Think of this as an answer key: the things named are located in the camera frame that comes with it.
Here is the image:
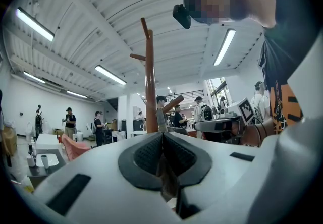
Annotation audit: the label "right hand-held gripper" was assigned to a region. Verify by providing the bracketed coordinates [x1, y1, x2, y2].
[193, 97, 255, 143]

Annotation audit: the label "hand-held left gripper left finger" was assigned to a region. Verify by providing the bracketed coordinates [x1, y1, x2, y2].
[32, 131, 183, 224]

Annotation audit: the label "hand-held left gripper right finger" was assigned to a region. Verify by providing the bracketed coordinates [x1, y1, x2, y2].
[163, 131, 275, 224]

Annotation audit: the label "brown wooden coat rack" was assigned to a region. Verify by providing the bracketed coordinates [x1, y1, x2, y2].
[130, 17, 185, 134]

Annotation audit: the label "person's right forearm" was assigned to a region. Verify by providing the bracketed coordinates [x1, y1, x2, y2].
[241, 117, 277, 147]

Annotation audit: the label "pink chair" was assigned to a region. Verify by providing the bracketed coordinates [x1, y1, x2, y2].
[61, 133, 91, 162]

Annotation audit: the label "black stair railing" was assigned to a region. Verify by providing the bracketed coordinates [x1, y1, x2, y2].
[164, 89, 205, 103]

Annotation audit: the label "large window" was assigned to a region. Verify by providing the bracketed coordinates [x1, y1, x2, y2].
[206, 77, 228, 107]

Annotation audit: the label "white tray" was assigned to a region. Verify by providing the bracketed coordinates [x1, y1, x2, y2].
[35, 152, 60, 168]

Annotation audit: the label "black cabinet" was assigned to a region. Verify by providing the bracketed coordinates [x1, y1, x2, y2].
[121, 119, 145, 138]

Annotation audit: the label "white tall cup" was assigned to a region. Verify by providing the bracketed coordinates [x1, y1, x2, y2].
[40, 154, 50, 169]

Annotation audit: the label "white table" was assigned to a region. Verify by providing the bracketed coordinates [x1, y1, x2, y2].
[35, 133, 64, 152]

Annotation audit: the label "grey side table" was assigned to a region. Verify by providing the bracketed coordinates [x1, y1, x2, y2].
[26, 148, 67, 189]

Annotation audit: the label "long ceiling tube light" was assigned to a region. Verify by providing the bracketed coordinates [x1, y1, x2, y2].
[16, 7, 56, 42]
[66, 90, 88, 99]
[213, 28, 237, 67]
[94, 64, 128, 86]
[23, 71, 46, 84]

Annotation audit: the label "brown paper bag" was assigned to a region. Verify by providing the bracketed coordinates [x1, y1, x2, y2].
[2, 126, 18, 157]

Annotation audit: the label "black and orange shirt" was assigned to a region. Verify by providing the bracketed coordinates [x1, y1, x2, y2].
[257, 0, 323, 134]

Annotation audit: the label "black cable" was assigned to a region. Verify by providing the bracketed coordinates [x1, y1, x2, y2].
[251, 116, 268, 147]

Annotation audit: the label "black head camera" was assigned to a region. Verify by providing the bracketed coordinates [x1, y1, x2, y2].
[172, 3, 192, 29]

